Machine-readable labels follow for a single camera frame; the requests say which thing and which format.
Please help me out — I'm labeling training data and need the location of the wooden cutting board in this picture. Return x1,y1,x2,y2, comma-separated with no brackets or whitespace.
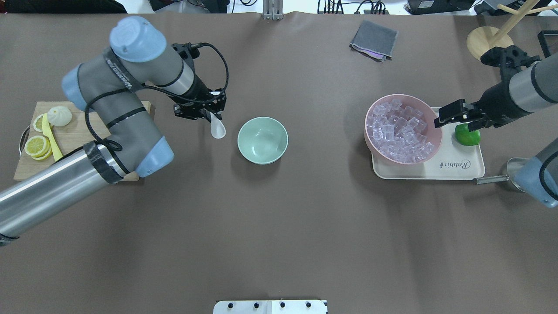
14,101,151,181

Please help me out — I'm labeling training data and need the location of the pile of clear ice cubes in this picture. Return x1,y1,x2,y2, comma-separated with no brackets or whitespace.
367,99,435,163

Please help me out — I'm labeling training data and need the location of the green lime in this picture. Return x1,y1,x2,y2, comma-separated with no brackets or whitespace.
454,124,481,147

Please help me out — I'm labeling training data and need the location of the pink bowl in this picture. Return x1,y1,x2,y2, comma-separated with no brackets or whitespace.
364,94,443,165

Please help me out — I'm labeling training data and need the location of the white ceramic spoon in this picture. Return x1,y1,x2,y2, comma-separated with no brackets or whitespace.
209,112,226,139

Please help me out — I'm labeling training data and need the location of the wooden cup stand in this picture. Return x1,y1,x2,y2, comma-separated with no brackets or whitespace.
466,0,558,60

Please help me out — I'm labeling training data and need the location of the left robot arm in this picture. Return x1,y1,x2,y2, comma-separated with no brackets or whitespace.
0,16,226,246

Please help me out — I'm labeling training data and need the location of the metal ice scoop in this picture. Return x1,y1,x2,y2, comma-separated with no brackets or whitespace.
472,157,529,193

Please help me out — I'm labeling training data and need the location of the cream plastic tray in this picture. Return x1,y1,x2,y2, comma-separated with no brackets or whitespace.
365,103,485,181

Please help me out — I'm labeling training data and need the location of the mint green bowl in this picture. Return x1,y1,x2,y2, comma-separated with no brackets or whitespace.
237,117,289,165

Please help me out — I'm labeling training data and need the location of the yellow plastic knife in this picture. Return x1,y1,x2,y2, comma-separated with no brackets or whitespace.
41,113,63,162

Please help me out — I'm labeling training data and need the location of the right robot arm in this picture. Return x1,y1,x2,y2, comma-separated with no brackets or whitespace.
434,45,558,208

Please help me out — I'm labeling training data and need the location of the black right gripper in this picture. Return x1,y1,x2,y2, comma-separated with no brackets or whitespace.
434,99,484,130

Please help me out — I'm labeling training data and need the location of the white steamed bun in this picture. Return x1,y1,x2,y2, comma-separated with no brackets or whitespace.
47,106,72,127

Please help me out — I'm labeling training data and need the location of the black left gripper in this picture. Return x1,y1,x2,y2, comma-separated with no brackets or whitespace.
171,42,227,121

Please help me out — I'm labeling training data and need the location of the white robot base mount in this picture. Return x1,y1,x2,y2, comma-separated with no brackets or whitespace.
213,299,328,314

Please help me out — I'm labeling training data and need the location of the lemon slice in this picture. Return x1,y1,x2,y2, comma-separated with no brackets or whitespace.
32,113,46,133
24,135,52,160

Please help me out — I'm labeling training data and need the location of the grey folded cloth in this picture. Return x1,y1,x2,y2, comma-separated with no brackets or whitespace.
349,20,399,62

